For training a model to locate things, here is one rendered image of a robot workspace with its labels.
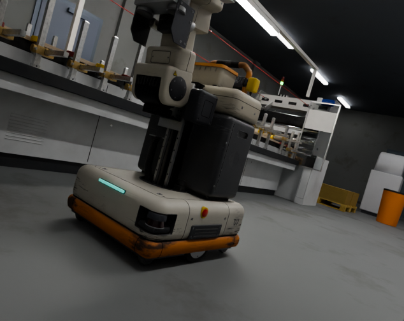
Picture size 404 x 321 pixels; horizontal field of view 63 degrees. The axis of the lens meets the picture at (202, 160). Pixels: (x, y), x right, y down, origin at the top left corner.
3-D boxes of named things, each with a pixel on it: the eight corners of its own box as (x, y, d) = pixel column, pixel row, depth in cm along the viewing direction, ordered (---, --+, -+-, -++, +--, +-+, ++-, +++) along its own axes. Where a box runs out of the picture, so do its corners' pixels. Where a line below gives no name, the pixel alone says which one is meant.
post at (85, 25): (72, 90, 227) (90, 21, 225) (67, 88, 224) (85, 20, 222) (69, 89, 229) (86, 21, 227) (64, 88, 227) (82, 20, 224)
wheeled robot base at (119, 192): (158, 210, 214) (169, 173, 212) (238, 250, 174) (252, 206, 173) (61, 208, 161) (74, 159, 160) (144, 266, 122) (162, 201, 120)
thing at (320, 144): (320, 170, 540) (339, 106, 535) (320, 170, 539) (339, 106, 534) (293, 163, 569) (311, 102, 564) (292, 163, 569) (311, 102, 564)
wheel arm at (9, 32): (25, 38, 175) (27, 30, 174) (18, 35, 172) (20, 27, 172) (-5, 37, 201) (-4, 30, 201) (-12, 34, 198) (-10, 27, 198)
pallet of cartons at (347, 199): (355, 213, 713) (361, 194, 711) (345, 212, 651) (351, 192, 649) (305, 196, 787) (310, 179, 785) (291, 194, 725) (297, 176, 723)
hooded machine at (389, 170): (363, 211, 864) (381, 153, 856) (393, 220, 820) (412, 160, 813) (355, 210, 792) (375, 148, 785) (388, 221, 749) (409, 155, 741)
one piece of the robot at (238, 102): (160, 192, 204) (197, 60, 200) (231, 223, 170) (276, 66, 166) (117, 188, 178) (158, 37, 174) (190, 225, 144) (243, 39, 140)
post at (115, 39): (102, 100, 247) (118, 37, 245) (98, 99, 244) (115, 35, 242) (99, 99, 249) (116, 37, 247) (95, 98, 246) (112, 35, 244)
